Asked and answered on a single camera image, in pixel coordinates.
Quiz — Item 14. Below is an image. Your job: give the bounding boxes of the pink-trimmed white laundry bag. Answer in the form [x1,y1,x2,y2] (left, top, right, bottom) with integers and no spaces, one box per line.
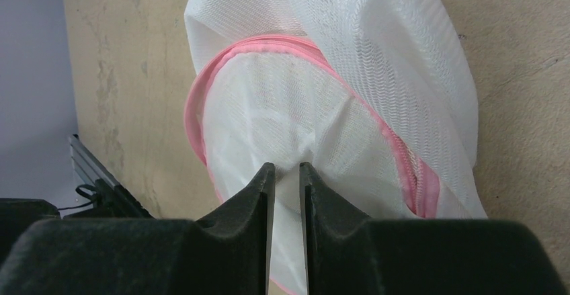
[184,0,486,294]

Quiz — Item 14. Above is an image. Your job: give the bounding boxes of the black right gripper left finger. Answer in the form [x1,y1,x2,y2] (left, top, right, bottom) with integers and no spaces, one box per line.
[1,163,276,294]

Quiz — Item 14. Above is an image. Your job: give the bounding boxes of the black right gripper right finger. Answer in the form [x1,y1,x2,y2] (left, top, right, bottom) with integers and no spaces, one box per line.
[299,163,566,294]

